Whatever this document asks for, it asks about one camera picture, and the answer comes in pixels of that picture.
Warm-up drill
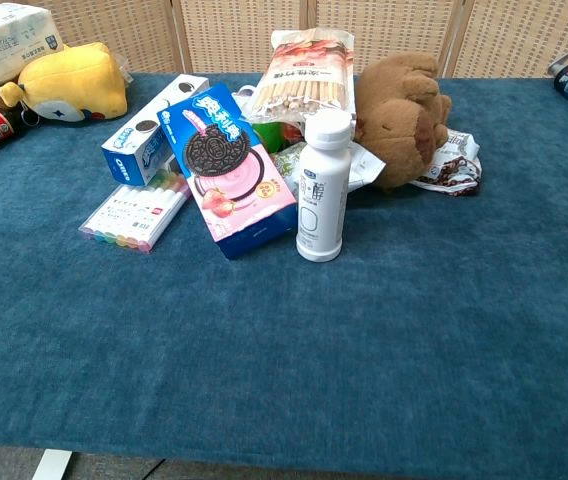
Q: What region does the snack wrapper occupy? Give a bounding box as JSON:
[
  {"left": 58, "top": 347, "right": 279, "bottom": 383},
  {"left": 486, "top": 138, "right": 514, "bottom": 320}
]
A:
[{"left": 410, "top": 128, "right": 483, "bottom": 197}]

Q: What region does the white yogurt drink bottle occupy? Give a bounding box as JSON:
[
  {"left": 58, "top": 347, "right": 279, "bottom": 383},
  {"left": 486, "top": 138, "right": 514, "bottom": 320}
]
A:
[{"left": 295, "top": 109, "right": 354, "bottom": 263}]

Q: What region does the white green patterned pouch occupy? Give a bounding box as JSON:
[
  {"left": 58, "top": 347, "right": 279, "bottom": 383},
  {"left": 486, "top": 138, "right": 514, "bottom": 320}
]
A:
[{"left": 269, "top": 143, "right": 306, "bottom": 194}]

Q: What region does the pink strawberry Oreo box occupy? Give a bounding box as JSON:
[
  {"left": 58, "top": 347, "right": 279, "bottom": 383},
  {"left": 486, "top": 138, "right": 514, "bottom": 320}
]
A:
[{"left": 156, "top": 82, "right": 299, "bottom": 261}]

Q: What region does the blue velvet tablecloth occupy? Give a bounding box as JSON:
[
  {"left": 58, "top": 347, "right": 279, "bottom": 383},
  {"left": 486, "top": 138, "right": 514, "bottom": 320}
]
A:
[{"left": 0, "top": 72, "right": 568, "bottom": 464}]

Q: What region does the white paper packet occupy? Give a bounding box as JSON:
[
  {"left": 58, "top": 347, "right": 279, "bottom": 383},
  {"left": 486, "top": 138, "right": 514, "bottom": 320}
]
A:
[{"left": 346, "top": 139, "right": 388, "bottom": 190}]

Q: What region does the pack of pastel highlighters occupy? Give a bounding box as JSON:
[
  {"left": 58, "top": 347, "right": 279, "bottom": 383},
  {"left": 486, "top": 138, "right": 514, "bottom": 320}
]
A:
[{"left": 78, "top": 168, "right": 192, "bottom": 255}]

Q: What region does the brown plush toy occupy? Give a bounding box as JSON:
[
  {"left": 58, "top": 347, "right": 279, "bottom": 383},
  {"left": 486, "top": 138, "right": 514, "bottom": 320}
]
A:
[{"left": 353, "top": 52, "right": 454, "bottom": 194}]

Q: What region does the blue white Oreo box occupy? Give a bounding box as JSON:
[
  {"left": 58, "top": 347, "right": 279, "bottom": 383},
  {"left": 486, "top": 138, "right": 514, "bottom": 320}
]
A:
[{"left": 101, "top": 73, "right": 211, "bottom": 188}]

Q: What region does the wicker folding screen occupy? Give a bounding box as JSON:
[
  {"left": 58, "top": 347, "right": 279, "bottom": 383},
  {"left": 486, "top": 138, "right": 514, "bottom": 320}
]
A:
[{"left": 0, "top": 0, "right": 568, "bottom": 79}]

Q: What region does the yellow plush toy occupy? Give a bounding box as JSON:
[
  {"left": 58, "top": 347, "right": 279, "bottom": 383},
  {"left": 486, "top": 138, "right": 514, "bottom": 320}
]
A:
[{"left": 0, "top": 42, "right": 130, "bottom": 123}]

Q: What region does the white tissue pack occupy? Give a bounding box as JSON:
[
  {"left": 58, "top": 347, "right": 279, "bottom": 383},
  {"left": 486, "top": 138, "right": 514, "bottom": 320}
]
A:
[{"left": 0, "top": 2, "right": 66, "bottom": 96}]

